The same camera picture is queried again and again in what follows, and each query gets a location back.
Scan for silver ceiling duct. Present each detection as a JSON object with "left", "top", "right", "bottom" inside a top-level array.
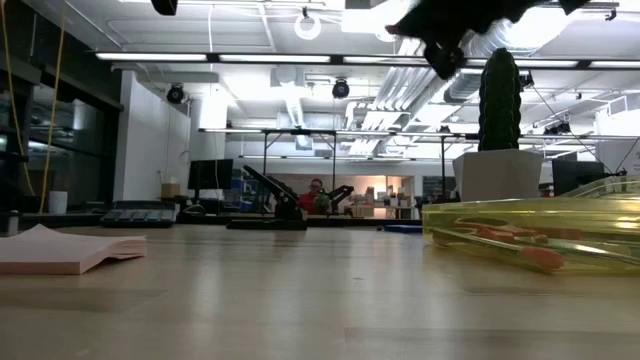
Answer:
[{"left": 442, "top": 9, "right": 576, "bottom": 104}]

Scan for red eraser block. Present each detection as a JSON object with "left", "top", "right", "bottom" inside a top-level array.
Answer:
[{"left": 518, "top": 245, "right": 566, "bottom": 274}]

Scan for yellow hanging cord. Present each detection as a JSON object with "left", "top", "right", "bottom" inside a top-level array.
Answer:
[
  {"left": 38, "top": 19, "right": 67, "bottom": 215},
  {"left": 0, "top": 0, "right": 35, "bottom": 197}
]

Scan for black calculator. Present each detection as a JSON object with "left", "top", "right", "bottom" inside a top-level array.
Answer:
[{"left": 99, "top": 199, "right": 179, "bottom": 227}]

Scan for person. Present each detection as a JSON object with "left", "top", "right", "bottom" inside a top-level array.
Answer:
[{"left": 298, "top": 178, "right": 326, "bottom": 216}]

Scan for black computer monitor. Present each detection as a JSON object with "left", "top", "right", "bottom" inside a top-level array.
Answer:
[
  {"left": 551, "top": 159, "right": 606, "bottom": 194},
  {"left": 188, "top": 158, "right": 235, "bottom": 201}
]

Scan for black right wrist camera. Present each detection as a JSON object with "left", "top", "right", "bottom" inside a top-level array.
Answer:
[{"left": 423, "top": 42, "right": 467, "bottom": 81}]

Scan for white ring lamp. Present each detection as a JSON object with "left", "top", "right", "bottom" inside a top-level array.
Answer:
[{"left": 293, "top": 12, "right": 322, "bottom": 41}]

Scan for yellow transparent pencil case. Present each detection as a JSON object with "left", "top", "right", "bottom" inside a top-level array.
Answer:
[{"left": 422, "top": 174, "right": 640, "bottom": 275}]

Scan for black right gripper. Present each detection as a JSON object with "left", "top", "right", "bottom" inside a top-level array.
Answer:
[{"left": 385, "top": 0, "right": 531, "bottom": 46}]

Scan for long ceiling light bar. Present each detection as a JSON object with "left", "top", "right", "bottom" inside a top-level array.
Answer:
[{"left": 94, "top": 51, "right": 640, "bottom": 70}]

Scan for red-handled scissors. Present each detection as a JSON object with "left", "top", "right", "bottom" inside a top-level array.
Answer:
[{"left": 432, "top": 215, "right": 584, "bottom": 259}]

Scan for pink sticky note pad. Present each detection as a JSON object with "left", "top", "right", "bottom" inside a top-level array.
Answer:
[{"left": 0, "top": 223, "right": 148, "bottom": 276}]

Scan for white cup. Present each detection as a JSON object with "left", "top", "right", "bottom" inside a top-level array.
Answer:
[{"left": 48, "top": 190, "right": 69, "bottom": 216}]

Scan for black metal table frame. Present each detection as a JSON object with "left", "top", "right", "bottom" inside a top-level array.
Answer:
[{"left": 0, "top": 212, "right": 424, "bottom": 232}]

